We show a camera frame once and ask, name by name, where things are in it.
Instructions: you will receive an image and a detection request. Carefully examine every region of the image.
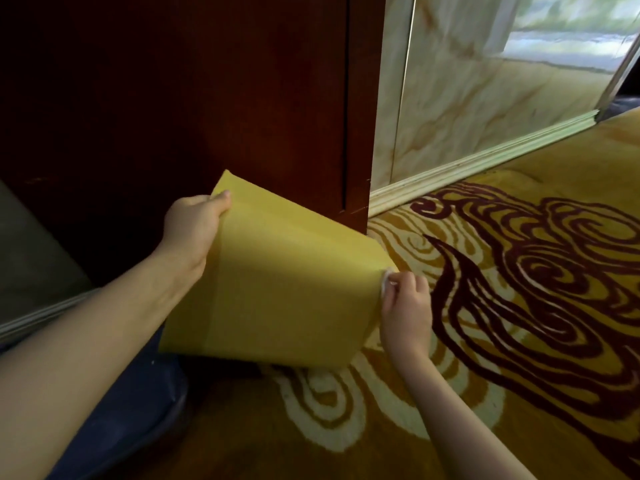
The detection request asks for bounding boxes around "person's right forearm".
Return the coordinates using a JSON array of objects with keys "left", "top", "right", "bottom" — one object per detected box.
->
[{"left": 395, "top": 345, "right": 540, "bottom": 480}]

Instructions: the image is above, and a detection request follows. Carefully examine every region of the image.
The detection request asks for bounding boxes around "dark red wooden cabinet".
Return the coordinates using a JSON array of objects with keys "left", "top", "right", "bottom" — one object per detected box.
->
[{"left": 0, "top": 0, "right": 387, "bottom": 288}]

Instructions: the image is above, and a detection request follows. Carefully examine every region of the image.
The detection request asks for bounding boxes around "person's left hand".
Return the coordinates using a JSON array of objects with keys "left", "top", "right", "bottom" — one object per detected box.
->
[{"left": 159, "top": 190, "right": 232, "bottom": 291}]

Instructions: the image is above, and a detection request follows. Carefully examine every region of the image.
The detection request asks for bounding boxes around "person's left forearm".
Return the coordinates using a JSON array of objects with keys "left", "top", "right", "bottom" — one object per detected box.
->
[{"left": 0, "top": 243, "right": 207, "bottom": 480}]

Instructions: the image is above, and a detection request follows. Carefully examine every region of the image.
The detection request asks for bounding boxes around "person's right hand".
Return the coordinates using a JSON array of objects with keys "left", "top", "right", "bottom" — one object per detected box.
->
[{"left": 378, "top": 271, "right": 434, "bottom": 366}]

